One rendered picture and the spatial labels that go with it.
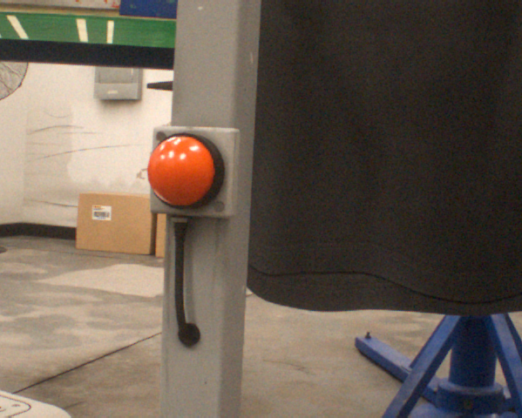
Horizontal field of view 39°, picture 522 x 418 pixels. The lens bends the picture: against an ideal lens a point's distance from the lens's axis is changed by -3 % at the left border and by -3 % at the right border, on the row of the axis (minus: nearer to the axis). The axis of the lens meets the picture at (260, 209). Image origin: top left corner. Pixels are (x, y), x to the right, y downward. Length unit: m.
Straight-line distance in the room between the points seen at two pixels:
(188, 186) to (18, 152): 6.11
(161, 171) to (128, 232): 5.11
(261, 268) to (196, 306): 0.29
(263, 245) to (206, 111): 0.31
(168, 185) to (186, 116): 0.06
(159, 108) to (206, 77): 5.51
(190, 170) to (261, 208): 0.33
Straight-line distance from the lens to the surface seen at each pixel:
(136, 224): 5.48
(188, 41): 0.45
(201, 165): 0.40
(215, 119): 0.44
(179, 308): 0.44
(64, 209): 6.35
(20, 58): 1.80
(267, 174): 0.73
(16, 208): 6.52
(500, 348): 1.93
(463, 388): 2.05
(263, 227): 0.73
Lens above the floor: 0.65
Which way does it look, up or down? 3 degrees down
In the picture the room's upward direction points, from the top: 3 degrees clockwise
